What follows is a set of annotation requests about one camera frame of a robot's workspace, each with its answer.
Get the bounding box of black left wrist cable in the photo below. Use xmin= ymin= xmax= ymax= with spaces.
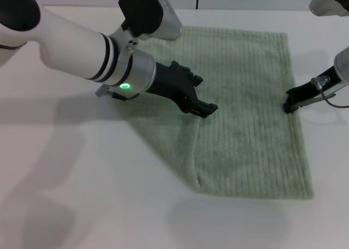
xmin=95 ymin=85 xmax=140 ymax=101

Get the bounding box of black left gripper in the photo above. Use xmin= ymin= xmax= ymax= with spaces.
xmin=146 ymin=60 xmax=219 ymax=119

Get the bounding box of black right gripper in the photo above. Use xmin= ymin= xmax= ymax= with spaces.
xmin=282 ymin=66 xmax=341 ymax=114

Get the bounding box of pale green ribbed towel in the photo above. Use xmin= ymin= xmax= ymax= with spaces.
xmin=119 ymin=25 xmax=315 ymax=201

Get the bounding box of grey right wrist cable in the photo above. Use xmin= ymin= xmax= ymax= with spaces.
xmin=310 ymin=76 xmax=349 ymax=109

